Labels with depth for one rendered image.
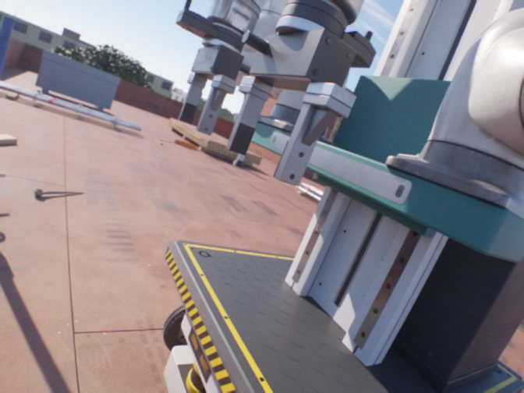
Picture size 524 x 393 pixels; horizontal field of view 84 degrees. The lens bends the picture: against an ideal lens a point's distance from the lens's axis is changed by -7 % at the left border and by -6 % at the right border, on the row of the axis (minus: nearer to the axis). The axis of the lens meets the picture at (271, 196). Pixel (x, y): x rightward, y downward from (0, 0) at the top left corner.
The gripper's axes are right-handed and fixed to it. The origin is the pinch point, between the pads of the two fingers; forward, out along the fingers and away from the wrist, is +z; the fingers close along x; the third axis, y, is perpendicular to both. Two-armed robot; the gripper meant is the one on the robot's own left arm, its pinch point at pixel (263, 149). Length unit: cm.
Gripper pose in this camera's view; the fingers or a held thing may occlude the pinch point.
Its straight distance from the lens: 37.9
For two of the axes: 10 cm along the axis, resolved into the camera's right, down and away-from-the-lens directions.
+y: -7.9, -2.2, -5.7
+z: -3.7, 9.1, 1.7
